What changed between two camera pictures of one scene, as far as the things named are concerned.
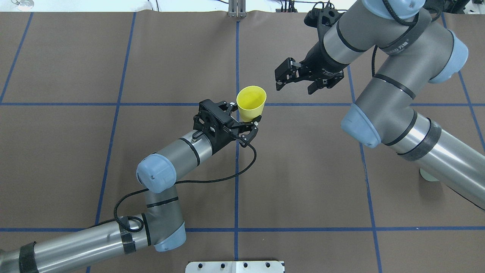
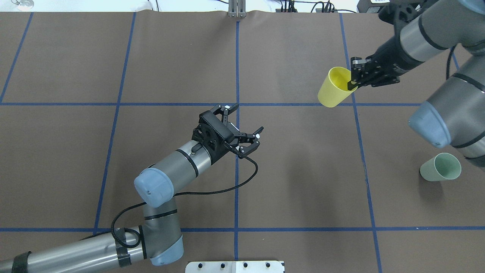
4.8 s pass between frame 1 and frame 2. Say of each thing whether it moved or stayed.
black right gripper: moved
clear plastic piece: stayed
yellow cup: moved
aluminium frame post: stayed
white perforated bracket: stayed
